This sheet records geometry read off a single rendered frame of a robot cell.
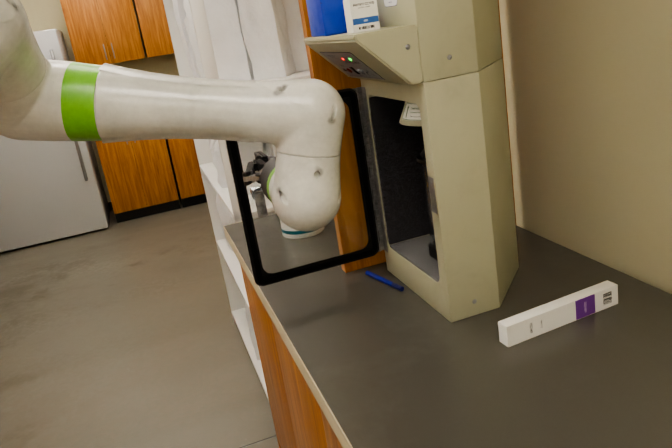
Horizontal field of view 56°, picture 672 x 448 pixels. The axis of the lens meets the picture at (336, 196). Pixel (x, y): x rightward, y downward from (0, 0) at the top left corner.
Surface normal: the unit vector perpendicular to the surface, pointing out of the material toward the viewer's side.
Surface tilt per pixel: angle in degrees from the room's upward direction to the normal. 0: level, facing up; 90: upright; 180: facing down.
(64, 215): 90
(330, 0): 90
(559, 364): 0
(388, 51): 90
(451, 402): 0
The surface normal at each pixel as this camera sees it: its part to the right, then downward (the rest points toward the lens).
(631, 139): -0.94, 0.22
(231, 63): -0.10, 0.34
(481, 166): 0.32, 0.22
